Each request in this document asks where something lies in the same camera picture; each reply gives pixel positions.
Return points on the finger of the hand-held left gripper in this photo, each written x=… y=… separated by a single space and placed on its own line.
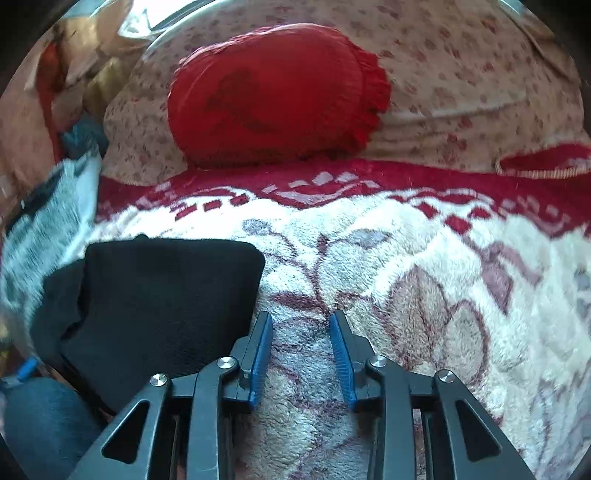
x=27 y=368

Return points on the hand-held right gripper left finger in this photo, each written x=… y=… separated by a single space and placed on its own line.
x=259 y=364

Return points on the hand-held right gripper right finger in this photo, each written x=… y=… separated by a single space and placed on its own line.
x=342 y=364

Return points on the black pants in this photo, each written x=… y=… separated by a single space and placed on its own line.
x=161 y=300

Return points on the person's leg in blue jeans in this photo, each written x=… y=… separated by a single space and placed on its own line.
x=46 y=429

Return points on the red and white floral blanket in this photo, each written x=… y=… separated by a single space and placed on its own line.
x=415 y=300

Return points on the light blue towel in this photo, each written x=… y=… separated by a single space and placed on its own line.
x=51 y=240

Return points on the small black object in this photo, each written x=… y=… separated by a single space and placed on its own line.
x=39 y=196

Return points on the teal bag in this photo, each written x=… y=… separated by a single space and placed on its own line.
x=85 y=136

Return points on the red hanging cloth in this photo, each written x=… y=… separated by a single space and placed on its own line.
x=48 y=101

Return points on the red ruffled pillow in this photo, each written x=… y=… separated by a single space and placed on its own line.
x=277 y=92

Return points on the beige curtain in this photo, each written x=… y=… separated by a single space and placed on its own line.
x=106 y=69

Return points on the window frame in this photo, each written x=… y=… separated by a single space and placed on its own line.
x=157 y=23

